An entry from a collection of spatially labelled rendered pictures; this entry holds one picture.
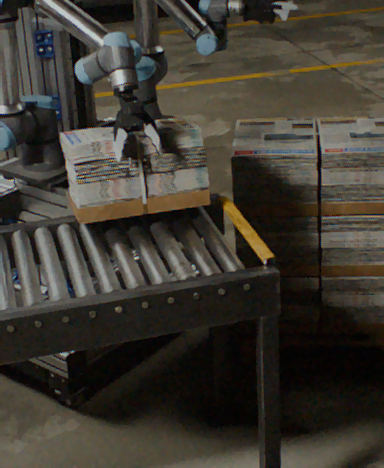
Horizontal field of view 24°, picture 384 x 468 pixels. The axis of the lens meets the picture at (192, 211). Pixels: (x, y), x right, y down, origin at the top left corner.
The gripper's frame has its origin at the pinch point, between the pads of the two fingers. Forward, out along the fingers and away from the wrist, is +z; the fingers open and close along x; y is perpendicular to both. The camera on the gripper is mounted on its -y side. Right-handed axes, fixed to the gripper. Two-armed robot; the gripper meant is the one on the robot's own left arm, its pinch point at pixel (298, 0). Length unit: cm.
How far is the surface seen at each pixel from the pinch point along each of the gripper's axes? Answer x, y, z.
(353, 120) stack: 14.1, 39.0, 20.6
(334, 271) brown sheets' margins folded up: 53, 78, 17
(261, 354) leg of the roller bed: 131, 50, 5
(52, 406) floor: 95, 112, -76
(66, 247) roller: 118, 29, -50
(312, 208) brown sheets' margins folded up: 51, 54, 10
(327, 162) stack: 47, 38, 15
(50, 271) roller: 132, 26, -49
